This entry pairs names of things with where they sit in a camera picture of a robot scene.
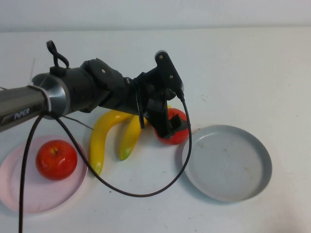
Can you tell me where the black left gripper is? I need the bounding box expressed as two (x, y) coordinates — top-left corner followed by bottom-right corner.
(132, 68), (188, 140)

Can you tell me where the red apple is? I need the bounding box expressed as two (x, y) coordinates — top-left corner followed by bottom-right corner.
(35, 139), (79, 181)
(154, 108), (190, 146)

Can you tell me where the yellow long banana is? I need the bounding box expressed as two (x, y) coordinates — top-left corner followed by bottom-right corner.
(120, 104), (172, 162)

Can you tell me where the yellow strongly curved banana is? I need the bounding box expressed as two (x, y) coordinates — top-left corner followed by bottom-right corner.
(88, 109), (133, 176)

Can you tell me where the blue-grey round plate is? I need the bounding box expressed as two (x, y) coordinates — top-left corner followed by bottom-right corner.
(181, 124), (273, 203)

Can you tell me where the pink round plate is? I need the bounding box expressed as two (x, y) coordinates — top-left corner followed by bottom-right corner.
(0, 134), (89, 215)

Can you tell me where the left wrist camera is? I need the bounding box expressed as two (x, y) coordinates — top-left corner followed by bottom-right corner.
(154, 49), (185, 98)

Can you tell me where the black left camera cable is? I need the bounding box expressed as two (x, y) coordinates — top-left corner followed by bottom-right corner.
(18, 88), (193, 233)

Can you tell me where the black left arm loop cable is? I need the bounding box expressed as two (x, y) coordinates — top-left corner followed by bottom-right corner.
(46, 40), (70, 72)

